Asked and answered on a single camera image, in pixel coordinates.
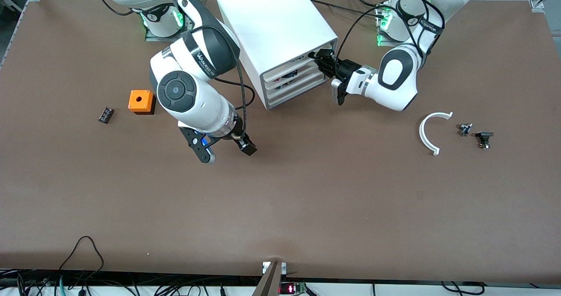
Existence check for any orange button box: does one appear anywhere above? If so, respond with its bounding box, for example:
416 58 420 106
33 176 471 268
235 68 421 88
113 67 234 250
128 90 156 115

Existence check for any black red electronic component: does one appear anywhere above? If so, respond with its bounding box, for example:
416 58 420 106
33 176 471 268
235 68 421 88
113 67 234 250
277 69 299 86

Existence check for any white curved plastic arc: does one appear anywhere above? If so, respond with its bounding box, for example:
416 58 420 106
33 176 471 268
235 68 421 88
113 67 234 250
419 112 454 156

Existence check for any red display module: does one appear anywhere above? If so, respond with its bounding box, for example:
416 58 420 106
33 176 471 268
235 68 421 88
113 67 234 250
279 282 307 295

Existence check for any small black contact part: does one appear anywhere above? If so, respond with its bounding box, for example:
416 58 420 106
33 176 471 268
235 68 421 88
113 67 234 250
475 132 495 150

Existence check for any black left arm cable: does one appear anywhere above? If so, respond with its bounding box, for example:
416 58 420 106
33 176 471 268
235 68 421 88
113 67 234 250
335 0 445 64

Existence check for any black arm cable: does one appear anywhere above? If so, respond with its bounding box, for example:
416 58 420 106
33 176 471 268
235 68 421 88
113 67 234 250
335 0 445 64
90 0 257 134

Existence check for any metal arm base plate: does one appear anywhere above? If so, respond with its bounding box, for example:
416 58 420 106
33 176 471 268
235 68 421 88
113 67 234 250
145 13 195 42
376 2 412 48

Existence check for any black cable on table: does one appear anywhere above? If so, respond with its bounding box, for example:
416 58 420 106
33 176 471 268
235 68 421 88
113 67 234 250
309 0 382 19

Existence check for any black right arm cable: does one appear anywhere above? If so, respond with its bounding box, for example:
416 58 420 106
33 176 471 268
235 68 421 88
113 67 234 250
90 0 257 134

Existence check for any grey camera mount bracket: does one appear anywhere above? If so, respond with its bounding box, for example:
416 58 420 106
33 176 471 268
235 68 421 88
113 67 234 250
252 261 288 296

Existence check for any looped black cable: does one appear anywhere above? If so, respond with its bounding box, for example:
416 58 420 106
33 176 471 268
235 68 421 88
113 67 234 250
59 236 105 274

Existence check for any curled black cable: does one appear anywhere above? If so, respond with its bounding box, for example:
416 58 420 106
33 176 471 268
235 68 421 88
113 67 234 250
440 281 485 295

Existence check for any tangled black cable bundle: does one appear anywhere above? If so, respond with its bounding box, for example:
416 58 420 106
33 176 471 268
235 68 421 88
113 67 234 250
0 269 263 296

